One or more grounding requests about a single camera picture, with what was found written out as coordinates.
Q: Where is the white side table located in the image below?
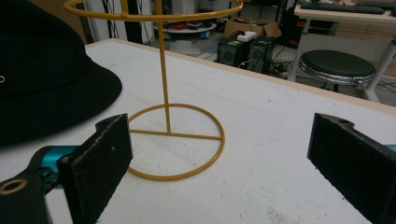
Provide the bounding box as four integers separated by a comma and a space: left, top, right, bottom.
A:
287, 4, 396, 104

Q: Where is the black computer case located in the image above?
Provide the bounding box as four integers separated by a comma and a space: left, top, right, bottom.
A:
247, 35, 276, 75
216, 36, 250, 67

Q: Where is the round black stool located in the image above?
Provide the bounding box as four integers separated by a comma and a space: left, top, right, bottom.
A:
298, 49, 377, 93

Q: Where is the black bucket hat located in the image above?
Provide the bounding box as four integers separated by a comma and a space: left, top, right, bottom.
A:
0, 0, 123, 148

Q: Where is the open cardboard box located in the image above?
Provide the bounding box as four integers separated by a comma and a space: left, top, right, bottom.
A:
223, 17, 283, 39

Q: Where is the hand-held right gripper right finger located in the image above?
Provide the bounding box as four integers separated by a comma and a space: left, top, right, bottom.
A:
306, 112, 396, 224

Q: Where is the yellow wire hat stand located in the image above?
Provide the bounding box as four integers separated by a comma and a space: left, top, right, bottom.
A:
64, 0, 245, 182

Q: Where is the black keyboard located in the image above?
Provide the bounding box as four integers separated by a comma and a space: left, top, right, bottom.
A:
299, 0, 387, 16

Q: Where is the round white low table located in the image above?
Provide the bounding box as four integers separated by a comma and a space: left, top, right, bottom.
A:
154, 21, 218, 41

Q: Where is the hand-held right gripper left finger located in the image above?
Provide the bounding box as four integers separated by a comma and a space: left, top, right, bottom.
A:
56, 113, 134, 224

